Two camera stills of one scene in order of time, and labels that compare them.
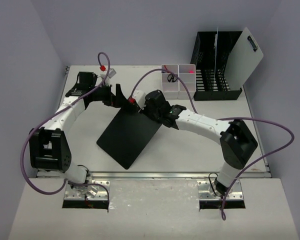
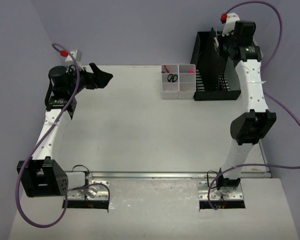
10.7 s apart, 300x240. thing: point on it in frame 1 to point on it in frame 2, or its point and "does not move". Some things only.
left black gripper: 111,96 to 92,78
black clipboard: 128,136 to 215,66
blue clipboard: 216,39 to 213,34
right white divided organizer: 187,73 does not move
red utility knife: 166,69 does not move
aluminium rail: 168,175 does not move
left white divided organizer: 170,89 does not move
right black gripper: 145,111 to 223,39
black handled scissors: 172,78 does not move
